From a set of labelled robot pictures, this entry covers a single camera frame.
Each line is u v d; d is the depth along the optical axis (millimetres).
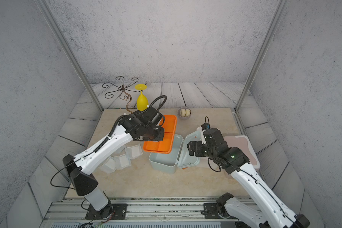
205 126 618
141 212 742
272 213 378
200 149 614
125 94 939
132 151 950
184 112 1111
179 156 812
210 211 725
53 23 757
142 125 520
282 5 697
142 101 956
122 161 892
